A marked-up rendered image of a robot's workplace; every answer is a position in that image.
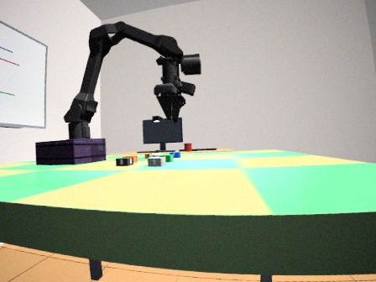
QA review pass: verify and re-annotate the yellow block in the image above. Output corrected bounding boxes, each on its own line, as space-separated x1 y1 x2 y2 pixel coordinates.
144 153 156 159

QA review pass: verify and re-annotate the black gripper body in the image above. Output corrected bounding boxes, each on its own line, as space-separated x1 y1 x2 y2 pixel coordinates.
154 72 185 104

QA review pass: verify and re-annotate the orange block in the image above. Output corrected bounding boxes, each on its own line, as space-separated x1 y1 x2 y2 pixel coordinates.
123 155 138 163

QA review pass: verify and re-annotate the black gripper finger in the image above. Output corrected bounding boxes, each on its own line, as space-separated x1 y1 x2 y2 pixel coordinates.
171 102 185 123
156 94 177 120

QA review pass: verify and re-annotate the green block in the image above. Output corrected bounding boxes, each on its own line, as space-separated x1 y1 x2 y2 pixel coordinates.
159 154 174 163

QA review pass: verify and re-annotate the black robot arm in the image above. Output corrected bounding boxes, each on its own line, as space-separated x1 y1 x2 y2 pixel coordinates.
64 22 201 139

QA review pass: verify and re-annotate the blue block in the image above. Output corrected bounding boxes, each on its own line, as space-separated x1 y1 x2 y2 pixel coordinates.
170 152 180 158

